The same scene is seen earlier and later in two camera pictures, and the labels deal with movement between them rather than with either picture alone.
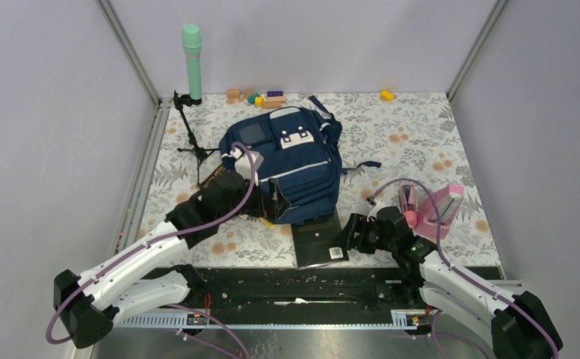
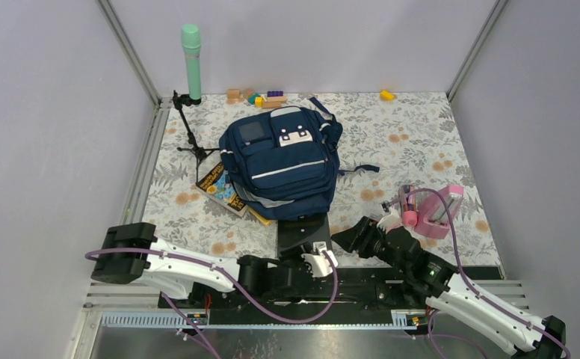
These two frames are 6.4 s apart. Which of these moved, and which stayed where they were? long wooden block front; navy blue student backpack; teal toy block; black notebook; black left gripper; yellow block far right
Moved: black notebook; black left gripper
Stayed: yellow block far right; teal toy block; long wooden block front; navy blue student backpack
